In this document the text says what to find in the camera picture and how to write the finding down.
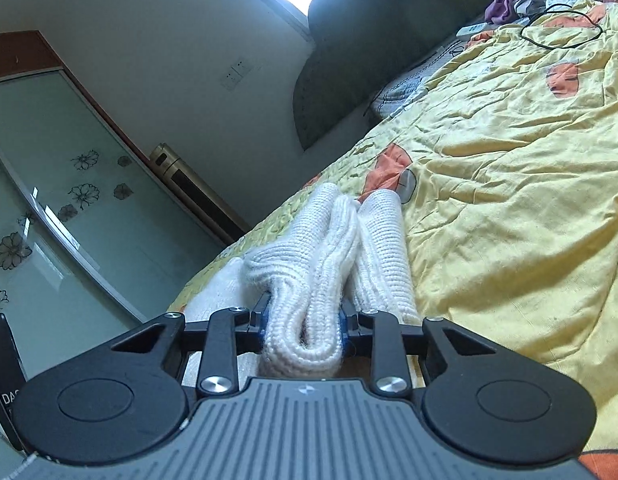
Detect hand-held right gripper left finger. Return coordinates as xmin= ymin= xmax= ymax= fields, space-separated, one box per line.
xmin=111 ymin=296 xmax=271 ymax=397

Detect purple cloth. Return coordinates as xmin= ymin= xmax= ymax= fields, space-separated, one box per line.
xmin=484 ymin=0 xmax=528 ymax=26

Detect yellow quilt with orange print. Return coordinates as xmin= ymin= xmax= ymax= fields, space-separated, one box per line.
xmin=166 ymin=0 xmax=618 ymax=480

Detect glass sliding wardrobe doors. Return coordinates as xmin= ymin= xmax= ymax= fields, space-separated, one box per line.
xmin=0 ymin=30 xmax=230 ymax=341

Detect black cable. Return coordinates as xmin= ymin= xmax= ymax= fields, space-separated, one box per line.
xmin=519 ymin=4 xmax=604 ymax=52

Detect dark grey padded headboard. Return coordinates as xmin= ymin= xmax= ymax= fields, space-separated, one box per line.
xmin=291 ymin=0 xmax=550 ymax=151

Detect grey patterned pillow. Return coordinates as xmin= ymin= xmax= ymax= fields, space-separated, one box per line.
xmin=369 ymin=35 xmax=477 ymax=121

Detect white knit sweater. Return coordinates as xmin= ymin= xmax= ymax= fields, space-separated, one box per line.
xmin=181 ymin=182 xmax=424 ymax=378

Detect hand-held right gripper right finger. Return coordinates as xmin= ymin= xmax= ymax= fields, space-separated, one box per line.
xmin=339 ymin=304 xmax=496 ymax=397

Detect gold tower air conditioner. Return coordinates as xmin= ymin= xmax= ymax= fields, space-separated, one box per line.
xmin=149 ymin=142 xmax=252 ymax=247

